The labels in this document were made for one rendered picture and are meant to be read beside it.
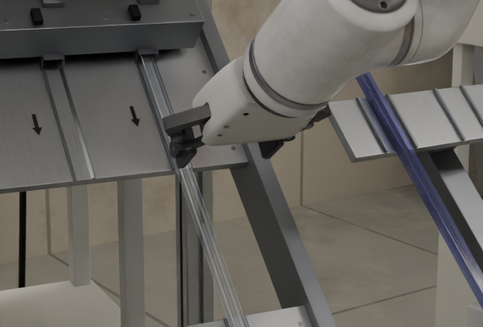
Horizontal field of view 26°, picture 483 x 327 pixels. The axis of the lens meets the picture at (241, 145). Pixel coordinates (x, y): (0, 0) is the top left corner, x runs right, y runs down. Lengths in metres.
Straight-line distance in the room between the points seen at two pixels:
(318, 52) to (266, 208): 0.38
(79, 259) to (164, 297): 1.74
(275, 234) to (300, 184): 3.48
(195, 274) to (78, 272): 0.43
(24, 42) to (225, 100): 0.32
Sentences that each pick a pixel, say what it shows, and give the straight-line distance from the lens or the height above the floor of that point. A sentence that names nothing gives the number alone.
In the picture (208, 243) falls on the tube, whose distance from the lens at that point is 1.08.
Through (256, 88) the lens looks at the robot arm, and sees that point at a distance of 0.86.
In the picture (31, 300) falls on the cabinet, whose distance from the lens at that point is 1.79.
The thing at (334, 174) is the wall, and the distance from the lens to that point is 4.72.
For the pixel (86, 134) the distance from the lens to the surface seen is 1.13.
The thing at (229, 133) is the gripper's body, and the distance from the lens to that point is 0.93.
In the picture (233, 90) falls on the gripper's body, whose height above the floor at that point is 1.10.
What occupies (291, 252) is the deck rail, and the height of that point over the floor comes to 0.90.
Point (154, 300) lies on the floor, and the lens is 3.52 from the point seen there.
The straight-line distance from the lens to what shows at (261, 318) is 1.07.
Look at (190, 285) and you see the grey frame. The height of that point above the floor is 0.75.
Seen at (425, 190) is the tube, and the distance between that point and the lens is 1.07.
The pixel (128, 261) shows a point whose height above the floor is 0.75.
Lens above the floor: 1.24
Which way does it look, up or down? 12 degrees down
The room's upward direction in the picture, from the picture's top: straight up
